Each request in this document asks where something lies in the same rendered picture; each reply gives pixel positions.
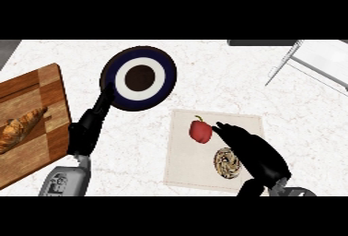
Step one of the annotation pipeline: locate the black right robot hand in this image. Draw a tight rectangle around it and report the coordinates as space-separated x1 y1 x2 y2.
210 121 291 197

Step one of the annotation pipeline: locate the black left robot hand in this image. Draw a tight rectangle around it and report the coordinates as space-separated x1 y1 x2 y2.
66 82 116 158

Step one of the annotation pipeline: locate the beige placemat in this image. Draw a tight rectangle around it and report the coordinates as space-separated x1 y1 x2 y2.
162 108 269 196

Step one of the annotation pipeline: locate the wooden cutting board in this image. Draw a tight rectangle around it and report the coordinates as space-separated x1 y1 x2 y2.
0 63 73 190

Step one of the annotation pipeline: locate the red bell pepper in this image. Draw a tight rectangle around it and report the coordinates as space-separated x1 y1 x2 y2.
187 114 215 145

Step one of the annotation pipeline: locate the brown croissant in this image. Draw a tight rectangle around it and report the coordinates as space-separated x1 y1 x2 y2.
0 106 48 155

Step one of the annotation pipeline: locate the navy white brown plate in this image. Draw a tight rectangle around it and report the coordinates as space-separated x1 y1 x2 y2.
98 45 178 112

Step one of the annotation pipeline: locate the grey flat slab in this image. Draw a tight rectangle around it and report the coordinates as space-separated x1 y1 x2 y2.
0 40 23 72

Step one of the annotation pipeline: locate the dark grey appliance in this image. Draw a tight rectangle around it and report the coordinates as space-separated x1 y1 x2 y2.
227 40 302 47

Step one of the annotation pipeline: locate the white wire tiered shelf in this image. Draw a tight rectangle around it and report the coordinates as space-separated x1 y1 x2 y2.
263 40 348 98

